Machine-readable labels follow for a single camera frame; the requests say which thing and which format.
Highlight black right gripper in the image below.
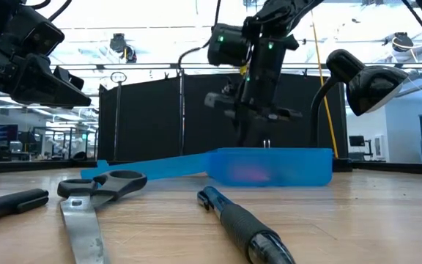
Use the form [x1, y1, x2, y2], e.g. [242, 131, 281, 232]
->
[203, 72, 304, 149]

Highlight black rubber-grip gel pen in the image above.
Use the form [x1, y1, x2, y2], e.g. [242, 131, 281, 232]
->
[196, 186, 297, 264]

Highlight matte black pen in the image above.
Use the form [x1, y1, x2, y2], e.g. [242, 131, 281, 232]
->
[0, 188, 50, 227]

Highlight black-handled scissors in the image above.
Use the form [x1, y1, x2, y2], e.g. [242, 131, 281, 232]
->
[56, 169, 149, 264]

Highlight blue translucent supply box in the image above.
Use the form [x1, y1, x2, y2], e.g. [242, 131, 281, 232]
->
[81, 147, 334, 188]

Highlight black ceiling-mounted device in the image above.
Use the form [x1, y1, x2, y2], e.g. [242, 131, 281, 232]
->
[108, 32, 138, 64]
[391, 32, 415, 53]

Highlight black backdrop panel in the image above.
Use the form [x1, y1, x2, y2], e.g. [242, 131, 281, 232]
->
[97, 71, 349, 164]

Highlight black desk lamp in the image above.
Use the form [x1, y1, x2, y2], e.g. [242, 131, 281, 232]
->
[308, 48, 410, 172]

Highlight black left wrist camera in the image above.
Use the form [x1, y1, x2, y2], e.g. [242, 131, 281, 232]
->
[9, 5, 66, 56]

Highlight ring-topped stand pole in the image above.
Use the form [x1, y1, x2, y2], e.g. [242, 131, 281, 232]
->
[109, 70, 128, 162]

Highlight yellow cable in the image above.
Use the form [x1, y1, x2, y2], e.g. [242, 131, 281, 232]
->
[308, 9, 340, 160]

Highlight black metal rig frame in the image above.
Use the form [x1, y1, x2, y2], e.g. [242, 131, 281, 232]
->
[0, 0, 422, 175]

